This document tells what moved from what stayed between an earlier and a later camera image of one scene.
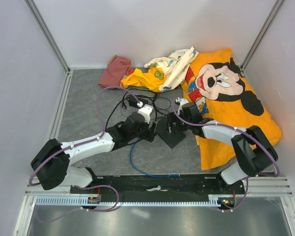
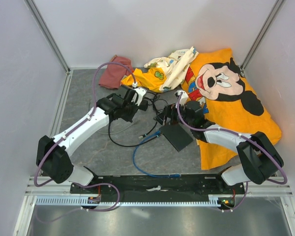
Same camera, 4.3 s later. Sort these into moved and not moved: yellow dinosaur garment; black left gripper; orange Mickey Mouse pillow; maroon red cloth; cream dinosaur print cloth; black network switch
Moved: black network switch; black left gripper
Not moved: maroon red cloth; orange Mickey Mouse pillow; yellow dinosaur garment; cream dinosaur print cloth
